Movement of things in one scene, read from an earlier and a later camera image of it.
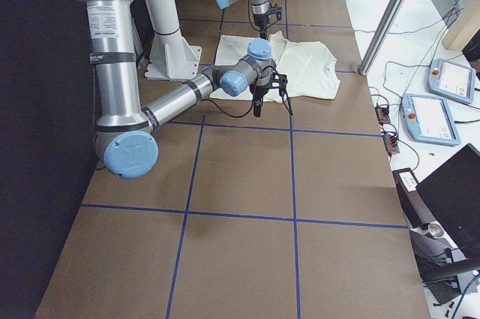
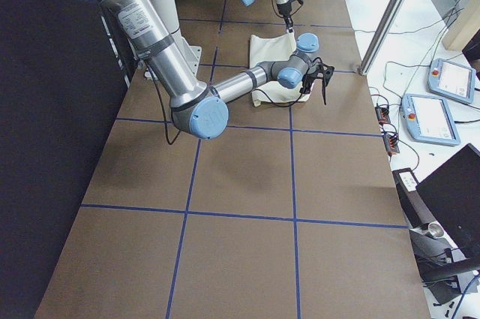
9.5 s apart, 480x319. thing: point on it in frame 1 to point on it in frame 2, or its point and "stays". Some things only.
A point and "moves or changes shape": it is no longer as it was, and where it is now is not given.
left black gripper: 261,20 to 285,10
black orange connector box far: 382,113 stays
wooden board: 466,23 stays
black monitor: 452,192 stays
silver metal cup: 435,230 stays
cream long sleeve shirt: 310,68 moves or changes shape
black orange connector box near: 391,143 stays
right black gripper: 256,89 to 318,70
